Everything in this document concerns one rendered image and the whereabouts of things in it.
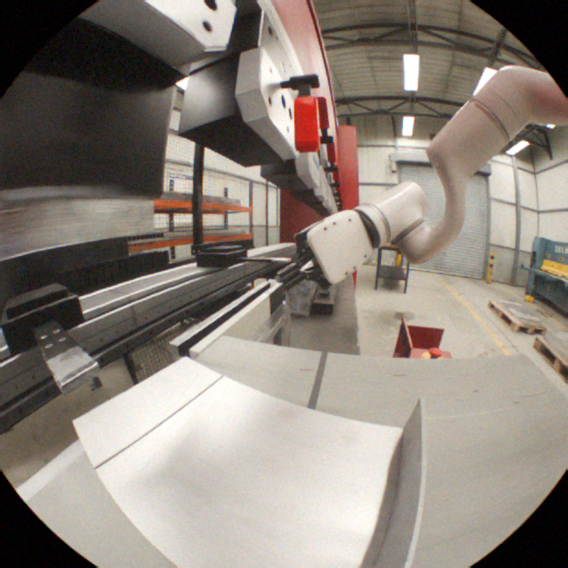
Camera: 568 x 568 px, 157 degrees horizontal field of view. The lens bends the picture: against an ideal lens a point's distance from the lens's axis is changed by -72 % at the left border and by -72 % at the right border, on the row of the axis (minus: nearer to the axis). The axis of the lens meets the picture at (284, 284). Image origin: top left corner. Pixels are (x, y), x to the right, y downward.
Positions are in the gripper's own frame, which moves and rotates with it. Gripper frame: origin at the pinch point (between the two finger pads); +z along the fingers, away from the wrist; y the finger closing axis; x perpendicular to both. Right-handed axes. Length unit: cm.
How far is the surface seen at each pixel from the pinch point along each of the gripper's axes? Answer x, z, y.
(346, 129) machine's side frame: -157, -151, 54
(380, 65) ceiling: -304, -508, 246
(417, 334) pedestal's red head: -7, -28, -42
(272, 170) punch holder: -3.6, -7.4, 16.6
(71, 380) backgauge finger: 23.7, 16.6, 9.8
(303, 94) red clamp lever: 14.0, -9.1, 19.7
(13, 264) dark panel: 2, 49, 37
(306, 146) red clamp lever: 14.3, -6.0, 14.2
